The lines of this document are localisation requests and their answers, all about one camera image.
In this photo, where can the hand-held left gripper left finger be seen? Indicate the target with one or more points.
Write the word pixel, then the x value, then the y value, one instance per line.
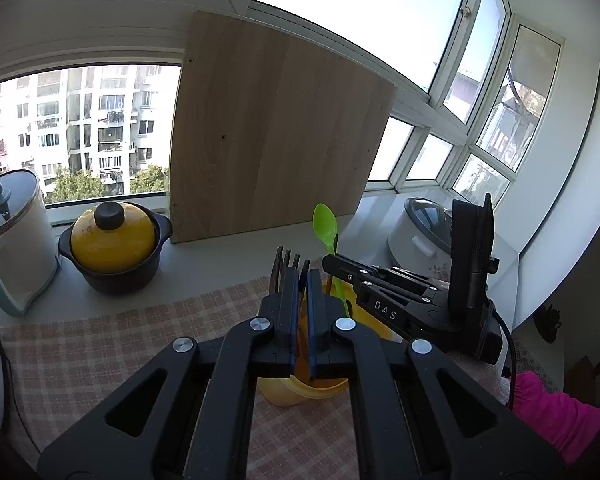
pixel 292 310

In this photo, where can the dark casserole pot yellow lid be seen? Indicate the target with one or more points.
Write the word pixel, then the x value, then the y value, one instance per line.
pixel 115 250

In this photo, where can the white floral slow cooker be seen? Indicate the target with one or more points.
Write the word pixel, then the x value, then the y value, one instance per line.
pixel 415 245

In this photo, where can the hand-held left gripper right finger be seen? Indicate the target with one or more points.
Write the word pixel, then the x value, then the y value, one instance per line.
pixel 314 310

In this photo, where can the white kettle with glass lid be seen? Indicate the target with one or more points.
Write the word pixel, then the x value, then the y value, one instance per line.
pixel 15 260

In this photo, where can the green plastic spoon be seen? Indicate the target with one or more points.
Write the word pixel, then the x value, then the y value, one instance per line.
pixel 324 222

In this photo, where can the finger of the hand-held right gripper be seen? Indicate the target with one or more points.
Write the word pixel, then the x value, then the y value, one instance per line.
pixel 385 310
pixel 380 274

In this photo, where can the metal fork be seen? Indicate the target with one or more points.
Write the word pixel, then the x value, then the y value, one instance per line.
pixel 280 260

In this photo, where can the person's right forearm pink sleeve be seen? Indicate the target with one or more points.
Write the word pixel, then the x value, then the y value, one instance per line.
pixel 555 420

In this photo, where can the pink plaid tablecloth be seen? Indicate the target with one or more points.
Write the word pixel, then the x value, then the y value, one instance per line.
pixel 80 350

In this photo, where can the yellow plastic utensil container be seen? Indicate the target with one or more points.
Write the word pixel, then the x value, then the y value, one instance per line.
pixel 280 392

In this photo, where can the large light wooden board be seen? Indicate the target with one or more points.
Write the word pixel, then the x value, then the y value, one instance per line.
pixel 280 135

